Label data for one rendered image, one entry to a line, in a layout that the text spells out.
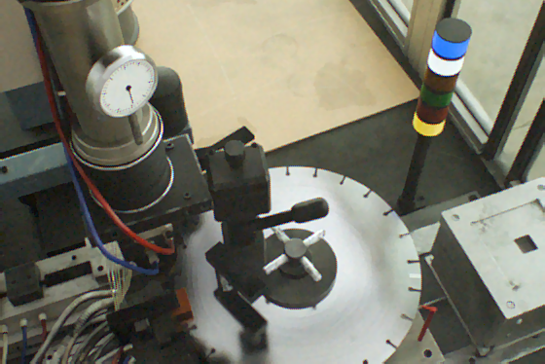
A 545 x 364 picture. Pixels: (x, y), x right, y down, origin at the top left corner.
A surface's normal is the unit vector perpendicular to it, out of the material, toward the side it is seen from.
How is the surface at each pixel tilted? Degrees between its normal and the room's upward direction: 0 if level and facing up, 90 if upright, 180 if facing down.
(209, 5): 0
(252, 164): 0
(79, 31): 90
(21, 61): 90
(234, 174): 0
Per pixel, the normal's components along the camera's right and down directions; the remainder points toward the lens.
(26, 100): 0.35, 0.75
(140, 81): 0.67, 0.59
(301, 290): 0.00, -0.51
